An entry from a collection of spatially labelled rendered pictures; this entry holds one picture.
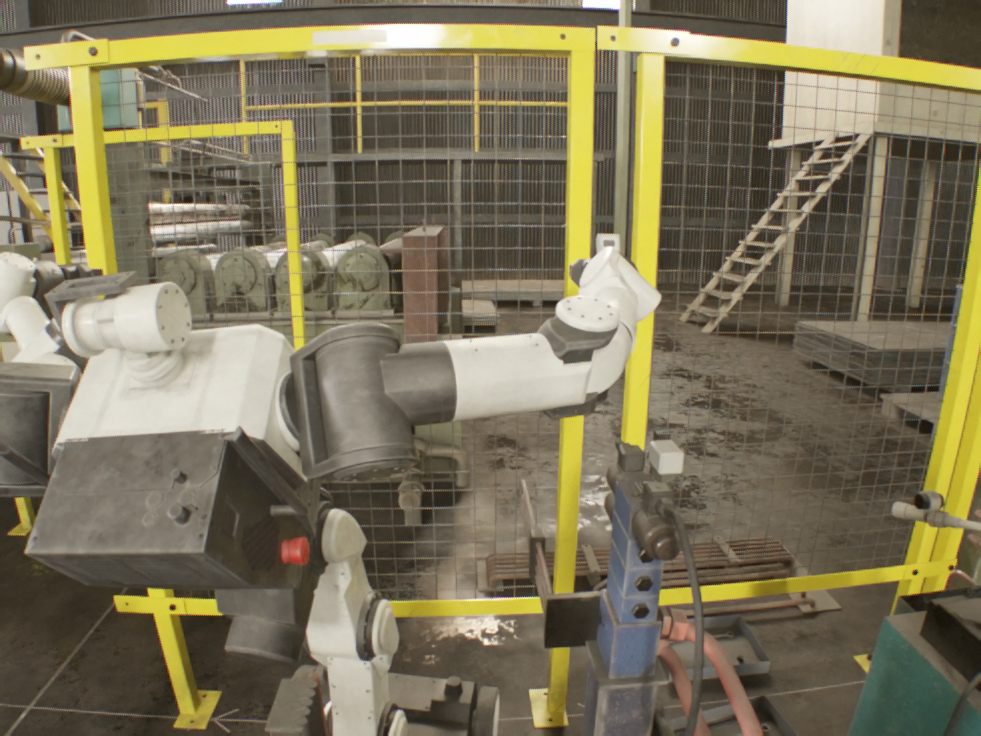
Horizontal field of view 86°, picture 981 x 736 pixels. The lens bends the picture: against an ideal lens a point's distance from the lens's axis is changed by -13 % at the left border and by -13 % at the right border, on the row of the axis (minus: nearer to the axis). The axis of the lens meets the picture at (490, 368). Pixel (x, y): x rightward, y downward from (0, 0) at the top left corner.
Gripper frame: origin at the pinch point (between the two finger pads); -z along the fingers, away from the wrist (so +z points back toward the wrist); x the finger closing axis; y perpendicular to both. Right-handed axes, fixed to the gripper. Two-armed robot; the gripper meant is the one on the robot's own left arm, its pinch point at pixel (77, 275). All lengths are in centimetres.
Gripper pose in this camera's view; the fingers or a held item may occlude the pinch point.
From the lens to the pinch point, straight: 153.1
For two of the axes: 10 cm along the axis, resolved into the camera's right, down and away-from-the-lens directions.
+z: 0.6, 2.6, -9.6
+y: 0.0, 9.7, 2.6
